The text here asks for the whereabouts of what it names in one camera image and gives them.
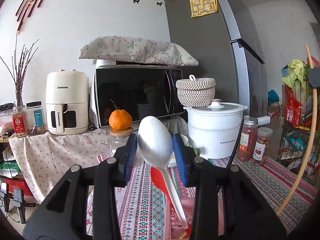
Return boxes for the jar of dried rings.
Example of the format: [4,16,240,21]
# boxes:
[252,127,273,165]

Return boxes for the patterned striped tablecloth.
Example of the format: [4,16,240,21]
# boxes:
[85,152,318,240]

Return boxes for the orange mandarin on jar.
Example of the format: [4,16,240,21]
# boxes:
[108,100,132,131]

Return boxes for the black chopstick gold tip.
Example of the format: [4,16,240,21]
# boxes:
[226,119,244,168]

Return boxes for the dry twig bouquet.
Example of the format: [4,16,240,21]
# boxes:
[1,35,39,107]

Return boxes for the white dotted cloth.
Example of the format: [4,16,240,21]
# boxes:
[9,128,112,204]

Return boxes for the glass jar with wooden lid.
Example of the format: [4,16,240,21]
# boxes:
[109,127,134,156]

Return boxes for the black microwave oven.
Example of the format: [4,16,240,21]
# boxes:
[91,65,184,128]

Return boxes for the red labelled jar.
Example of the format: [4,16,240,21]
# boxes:
[11,106,28,137]

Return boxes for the red plastic spoon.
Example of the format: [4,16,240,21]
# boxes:
[150,166,192,238]

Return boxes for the floral cloth cover on microwave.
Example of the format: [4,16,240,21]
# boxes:
[79,36,199,67]

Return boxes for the grey refrigerator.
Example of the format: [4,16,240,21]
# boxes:
[165,0,267,117]

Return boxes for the long light wooden chopstick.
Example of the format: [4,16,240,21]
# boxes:
[276,44,319,215]

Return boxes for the blue labelled container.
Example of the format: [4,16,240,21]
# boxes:
[26,101,47,135]

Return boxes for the yellow cloth on fridge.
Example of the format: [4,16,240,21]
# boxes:
[189,0,218,18]

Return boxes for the woven rope lidded basket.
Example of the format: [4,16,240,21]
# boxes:
[176,74,216,107]

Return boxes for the white electric cooking pot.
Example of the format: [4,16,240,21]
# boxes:
[184,99,247,159]

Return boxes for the white ceramic bowl green handle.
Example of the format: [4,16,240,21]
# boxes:
[180,134,200,157]

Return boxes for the leafy green vegetables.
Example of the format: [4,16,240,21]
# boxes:
[282,59,310,89]

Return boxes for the jar of red dried fruit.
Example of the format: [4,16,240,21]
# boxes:
[238,116,258,161]

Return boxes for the red Chinese knot ornament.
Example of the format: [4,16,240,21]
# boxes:
[15,0,43,35]

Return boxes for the black wire rack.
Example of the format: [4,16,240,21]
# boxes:
[277,121,319,185]

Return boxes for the white plastic spoon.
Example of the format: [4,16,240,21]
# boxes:
[138,116,189,230]

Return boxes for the cream air fryer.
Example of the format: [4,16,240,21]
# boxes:
[46,70,89,135]

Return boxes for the phone tripod on floor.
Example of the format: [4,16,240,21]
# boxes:
[1,181,36,224]

